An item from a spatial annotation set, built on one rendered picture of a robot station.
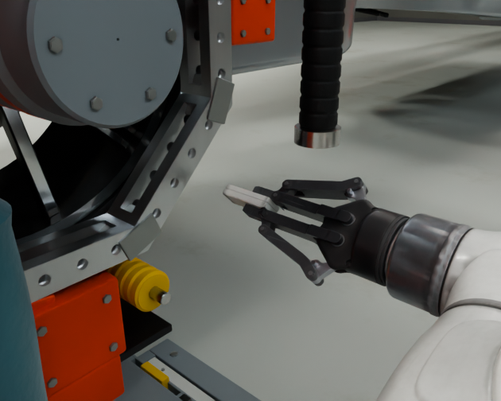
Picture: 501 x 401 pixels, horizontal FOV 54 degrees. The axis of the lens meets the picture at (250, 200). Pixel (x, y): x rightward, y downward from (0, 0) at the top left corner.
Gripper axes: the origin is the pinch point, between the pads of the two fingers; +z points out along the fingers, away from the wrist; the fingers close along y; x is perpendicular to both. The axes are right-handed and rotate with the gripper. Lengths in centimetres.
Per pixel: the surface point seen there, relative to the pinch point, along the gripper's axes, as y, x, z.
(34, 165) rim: -9.1, 16.3, 18.6
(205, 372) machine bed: -28, -51, 28
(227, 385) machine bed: -28, -51, 22
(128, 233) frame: -10.9, 7.5, 8.0
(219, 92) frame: 10.4, 6.7, 7.8
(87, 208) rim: -10.5, 8.1, 16.6
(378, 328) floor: 2, -92, 11
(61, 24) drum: -2.3, 33.9, -6.4
